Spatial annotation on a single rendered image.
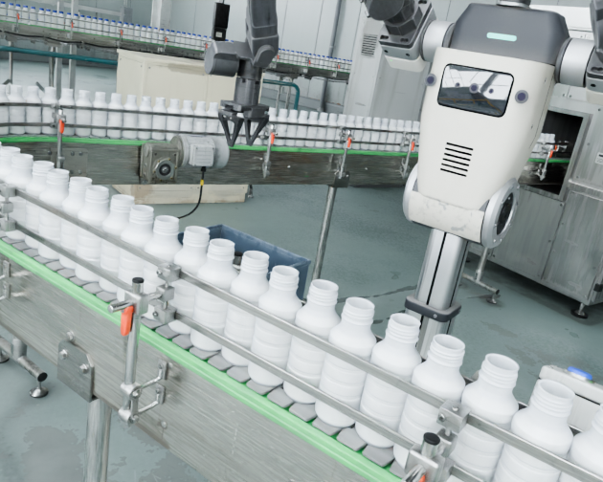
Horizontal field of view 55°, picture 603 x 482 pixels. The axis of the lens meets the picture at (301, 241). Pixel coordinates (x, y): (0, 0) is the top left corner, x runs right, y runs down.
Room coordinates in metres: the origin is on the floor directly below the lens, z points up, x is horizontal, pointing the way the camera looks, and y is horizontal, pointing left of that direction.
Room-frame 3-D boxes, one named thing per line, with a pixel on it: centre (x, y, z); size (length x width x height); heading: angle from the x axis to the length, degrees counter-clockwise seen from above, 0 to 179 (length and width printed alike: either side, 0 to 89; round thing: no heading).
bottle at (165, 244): (0.86, 0.21, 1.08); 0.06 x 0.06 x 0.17
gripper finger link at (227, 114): (1.33, 0.19, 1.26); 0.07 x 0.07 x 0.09; 55
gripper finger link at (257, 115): (1.36, 0.17, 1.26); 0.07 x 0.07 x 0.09; 55
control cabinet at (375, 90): (7.15, -0.67, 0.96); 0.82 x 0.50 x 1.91; 129
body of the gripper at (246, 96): (1.34, 0.18, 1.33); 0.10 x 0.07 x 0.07; 145
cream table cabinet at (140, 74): (5.15, 1.19, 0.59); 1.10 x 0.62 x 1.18; 129
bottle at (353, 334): (0.66, -0.09, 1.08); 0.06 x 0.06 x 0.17
